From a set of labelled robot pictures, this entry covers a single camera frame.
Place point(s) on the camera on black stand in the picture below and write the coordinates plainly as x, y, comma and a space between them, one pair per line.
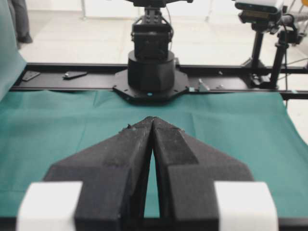
264, 16

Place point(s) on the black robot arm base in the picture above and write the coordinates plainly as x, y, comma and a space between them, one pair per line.
151, 73

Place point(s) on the person's legs in background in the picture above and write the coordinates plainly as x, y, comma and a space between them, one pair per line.
19, 14

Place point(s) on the green curtain backdrop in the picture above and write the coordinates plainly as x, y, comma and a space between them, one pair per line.
12, 63

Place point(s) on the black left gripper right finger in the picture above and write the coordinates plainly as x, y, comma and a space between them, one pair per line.
204, 189

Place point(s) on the black aluminium rail frame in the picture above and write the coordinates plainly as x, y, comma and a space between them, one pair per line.
194, 79

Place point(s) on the green table cloth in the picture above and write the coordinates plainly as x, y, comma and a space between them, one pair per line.
41, 127

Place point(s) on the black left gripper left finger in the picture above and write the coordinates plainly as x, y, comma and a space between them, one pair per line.
93, 189

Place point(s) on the black clamp stand post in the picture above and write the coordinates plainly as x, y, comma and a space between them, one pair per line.
288, 35

